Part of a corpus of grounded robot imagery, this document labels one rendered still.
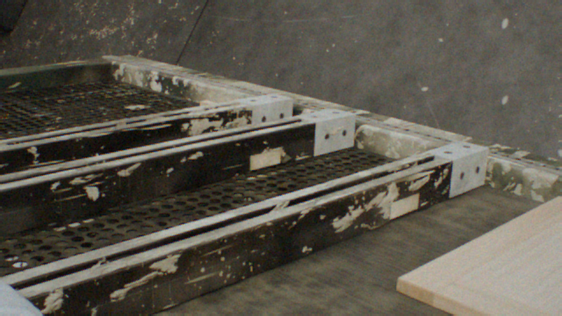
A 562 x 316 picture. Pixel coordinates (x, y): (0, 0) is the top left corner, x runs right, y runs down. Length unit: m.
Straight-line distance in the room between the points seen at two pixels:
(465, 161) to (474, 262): 0.34
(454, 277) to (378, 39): 1.95
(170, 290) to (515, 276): 0.45
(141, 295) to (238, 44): 2.50
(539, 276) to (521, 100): 1.50
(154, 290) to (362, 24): 2.18
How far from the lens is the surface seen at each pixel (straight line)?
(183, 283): 0.89
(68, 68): 2.17
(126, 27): 3.94
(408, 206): 1.21
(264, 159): 1.39
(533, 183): 1.37
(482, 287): 0.96
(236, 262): 0.94
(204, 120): 1.51
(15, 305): 0.46
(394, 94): 2.70
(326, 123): 1.49
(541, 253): 1.10
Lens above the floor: 2.13
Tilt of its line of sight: 48 degrees down
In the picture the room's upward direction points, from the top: 60 degrees counter-clockwise
